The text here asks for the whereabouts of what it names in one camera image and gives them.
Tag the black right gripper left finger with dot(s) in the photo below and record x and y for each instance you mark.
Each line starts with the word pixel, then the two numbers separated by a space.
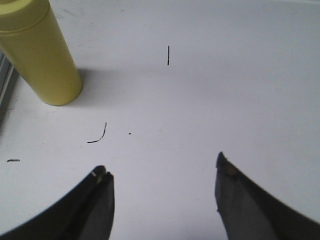
pixel 84 213

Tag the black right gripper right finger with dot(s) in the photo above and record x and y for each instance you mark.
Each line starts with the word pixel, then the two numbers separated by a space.
pixel 248 212

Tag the yellow squeeze bottle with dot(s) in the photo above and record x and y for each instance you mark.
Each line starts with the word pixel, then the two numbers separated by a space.
pixel 30 37

